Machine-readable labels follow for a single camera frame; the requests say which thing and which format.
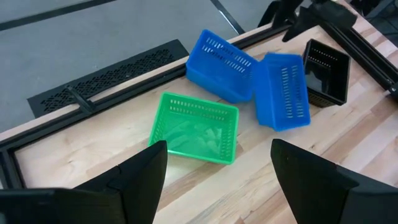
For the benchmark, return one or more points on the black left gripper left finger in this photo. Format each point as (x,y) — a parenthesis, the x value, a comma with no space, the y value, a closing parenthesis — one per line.
(133,186)

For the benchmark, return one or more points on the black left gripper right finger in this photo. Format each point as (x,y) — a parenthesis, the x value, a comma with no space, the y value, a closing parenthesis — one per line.
(314,186)

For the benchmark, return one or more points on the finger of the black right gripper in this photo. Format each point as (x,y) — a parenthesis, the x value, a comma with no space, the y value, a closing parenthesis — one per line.
(298,26)

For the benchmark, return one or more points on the blue plastic slotted basket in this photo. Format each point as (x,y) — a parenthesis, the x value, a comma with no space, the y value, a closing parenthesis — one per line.
(280,99)
(217,77)

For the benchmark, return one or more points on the black perforated metal shelf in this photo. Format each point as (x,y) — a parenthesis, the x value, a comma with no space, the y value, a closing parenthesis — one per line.
(109,77)

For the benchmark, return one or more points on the black plastic slotted basket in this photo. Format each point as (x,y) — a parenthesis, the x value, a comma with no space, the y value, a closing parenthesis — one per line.
(326,77)

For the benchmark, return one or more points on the black curved frame bracket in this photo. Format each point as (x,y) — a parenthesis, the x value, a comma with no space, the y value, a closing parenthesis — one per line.
(280,11)

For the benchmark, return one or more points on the small black shelf bracket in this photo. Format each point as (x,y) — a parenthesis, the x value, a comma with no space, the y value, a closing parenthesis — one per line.
(81,99)

